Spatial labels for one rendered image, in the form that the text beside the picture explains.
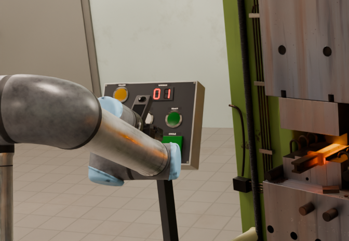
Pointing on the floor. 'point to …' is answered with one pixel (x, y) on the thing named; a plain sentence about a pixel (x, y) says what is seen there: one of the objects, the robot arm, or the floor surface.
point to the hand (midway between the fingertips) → (158, 137)
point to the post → (167, 210)
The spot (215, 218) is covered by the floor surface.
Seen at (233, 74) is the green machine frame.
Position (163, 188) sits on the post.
